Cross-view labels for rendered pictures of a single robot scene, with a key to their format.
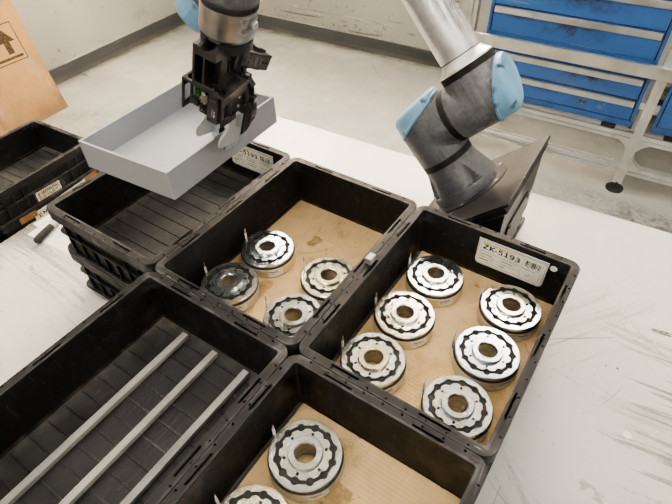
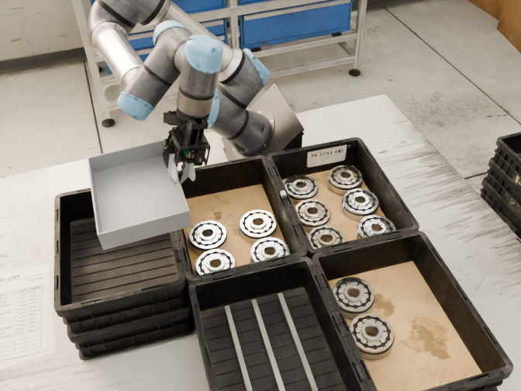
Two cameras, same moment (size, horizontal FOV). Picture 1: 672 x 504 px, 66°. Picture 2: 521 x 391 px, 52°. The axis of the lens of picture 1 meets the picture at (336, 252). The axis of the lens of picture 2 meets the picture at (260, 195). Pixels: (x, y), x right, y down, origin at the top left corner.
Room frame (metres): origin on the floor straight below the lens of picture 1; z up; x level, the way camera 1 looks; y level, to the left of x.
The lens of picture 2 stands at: (-0.03, 0.77, 1.93)
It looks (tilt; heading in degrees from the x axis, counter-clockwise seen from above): 44 degrees down; 311
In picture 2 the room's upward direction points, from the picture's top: 2 degrees counter-clockwise
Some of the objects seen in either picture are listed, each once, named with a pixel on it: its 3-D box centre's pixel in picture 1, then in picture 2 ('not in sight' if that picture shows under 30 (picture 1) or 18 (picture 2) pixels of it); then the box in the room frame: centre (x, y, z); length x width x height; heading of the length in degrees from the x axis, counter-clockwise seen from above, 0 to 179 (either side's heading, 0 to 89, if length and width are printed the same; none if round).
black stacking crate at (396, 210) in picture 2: (443, 328); (336, 205); (0.52, -0.17, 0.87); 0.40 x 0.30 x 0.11; 146
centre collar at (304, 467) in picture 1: (305, 452); (353, 292); (0.32, 0.05, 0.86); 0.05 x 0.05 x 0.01
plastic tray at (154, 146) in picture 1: (184, 130); (136, 190); (0.80, 0.26, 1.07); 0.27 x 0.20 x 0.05; 148
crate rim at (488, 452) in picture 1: (447, 308); (337, 192); (0.52, -0.17, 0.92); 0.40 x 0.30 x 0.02; 146
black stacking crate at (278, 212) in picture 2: (296, 258); (232, 226); (0.69, 0.07, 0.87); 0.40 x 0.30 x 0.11; 146
